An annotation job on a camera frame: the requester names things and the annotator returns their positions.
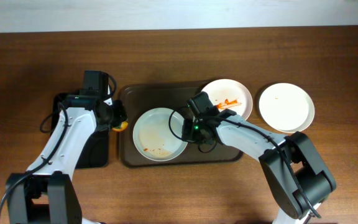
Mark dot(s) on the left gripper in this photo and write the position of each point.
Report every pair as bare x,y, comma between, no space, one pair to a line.
119,115

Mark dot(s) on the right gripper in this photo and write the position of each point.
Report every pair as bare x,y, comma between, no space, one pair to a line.
188,134

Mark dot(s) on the green and orange sponge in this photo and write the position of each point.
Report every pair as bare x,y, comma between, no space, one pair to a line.
121,127

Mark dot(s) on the pale blue plate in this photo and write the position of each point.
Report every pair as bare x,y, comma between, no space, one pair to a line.
156,133

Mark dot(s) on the white plate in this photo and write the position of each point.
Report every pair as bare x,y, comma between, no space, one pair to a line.
286,107
230,94

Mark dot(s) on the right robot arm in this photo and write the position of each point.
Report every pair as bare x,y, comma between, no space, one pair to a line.
297,176

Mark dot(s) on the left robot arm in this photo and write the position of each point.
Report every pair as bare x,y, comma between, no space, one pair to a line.
44,193

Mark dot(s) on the brown plastic serving tray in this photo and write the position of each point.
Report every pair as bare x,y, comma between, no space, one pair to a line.
138,99

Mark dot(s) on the black rectangular tray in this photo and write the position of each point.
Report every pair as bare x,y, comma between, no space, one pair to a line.
95,153

